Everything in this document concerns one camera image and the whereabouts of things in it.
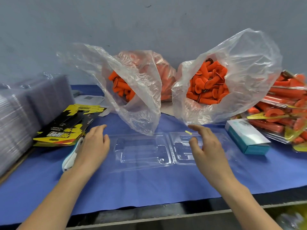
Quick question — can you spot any person's right hand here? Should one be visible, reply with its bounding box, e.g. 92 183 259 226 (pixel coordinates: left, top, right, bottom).
188 124 237 190

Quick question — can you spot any person's left hand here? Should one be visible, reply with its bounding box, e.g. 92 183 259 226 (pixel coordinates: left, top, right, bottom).
73 124 111 174

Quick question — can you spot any teal hand stapler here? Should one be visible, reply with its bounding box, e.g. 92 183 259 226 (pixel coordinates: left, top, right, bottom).
61 136 84 172

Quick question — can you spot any stack of clear blister shells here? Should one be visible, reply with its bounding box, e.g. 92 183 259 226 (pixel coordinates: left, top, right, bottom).
0 74 75 178

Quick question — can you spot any person's left forearm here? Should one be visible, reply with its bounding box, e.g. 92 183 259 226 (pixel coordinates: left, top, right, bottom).
18 165 99 230

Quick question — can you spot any person's right forearm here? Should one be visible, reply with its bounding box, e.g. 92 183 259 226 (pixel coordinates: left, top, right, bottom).
216 177 283 230

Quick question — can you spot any stack of yellow black cards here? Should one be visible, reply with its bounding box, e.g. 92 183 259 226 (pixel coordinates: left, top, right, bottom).
33 104 107 147

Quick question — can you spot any teal white cardboard box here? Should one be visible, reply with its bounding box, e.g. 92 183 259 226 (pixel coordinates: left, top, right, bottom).
225 119 272 155

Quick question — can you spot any white printed paper sheet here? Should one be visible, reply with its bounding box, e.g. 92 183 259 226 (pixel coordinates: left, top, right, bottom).
74 95 113 117

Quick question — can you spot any clear plastic bottle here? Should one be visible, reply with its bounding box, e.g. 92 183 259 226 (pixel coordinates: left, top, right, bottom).
278 211 307 230

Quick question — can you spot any large clear plastic bag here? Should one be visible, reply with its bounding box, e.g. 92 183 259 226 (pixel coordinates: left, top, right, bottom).
172 28 283 126

